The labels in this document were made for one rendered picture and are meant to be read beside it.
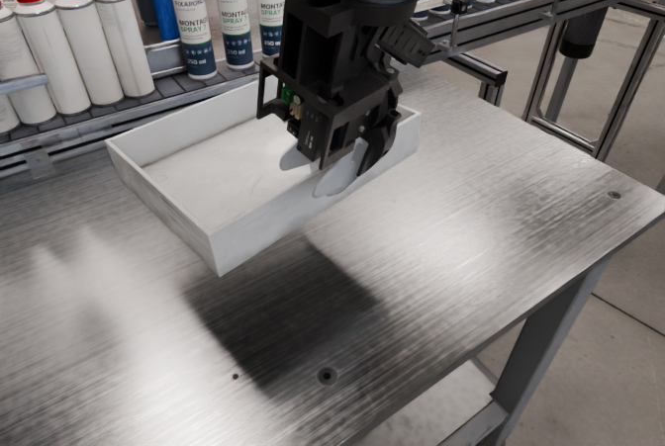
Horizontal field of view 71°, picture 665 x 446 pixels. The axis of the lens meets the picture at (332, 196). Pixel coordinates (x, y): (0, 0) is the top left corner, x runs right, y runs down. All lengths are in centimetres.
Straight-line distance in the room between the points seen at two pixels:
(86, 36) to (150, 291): 41
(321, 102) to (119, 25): 55
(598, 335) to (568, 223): 104
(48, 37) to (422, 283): 62
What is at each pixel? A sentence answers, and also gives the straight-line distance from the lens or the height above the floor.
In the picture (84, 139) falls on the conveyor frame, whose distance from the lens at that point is 84.
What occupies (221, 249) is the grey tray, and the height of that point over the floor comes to 98.
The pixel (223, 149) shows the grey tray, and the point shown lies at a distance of 56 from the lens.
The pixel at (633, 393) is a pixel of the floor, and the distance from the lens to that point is 165.
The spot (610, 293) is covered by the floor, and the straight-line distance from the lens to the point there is 185.
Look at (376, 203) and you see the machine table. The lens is 66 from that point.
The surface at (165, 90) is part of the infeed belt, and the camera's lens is 88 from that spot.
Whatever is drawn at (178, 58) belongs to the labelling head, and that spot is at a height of 91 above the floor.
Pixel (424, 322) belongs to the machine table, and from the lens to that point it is 53.
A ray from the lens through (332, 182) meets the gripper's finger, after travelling 40.
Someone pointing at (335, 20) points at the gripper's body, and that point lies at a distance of 28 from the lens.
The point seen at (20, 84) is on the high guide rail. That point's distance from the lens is 81.
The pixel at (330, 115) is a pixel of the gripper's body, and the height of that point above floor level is 111.
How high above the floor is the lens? 126
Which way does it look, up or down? 40 degrees down
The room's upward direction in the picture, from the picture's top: straight up
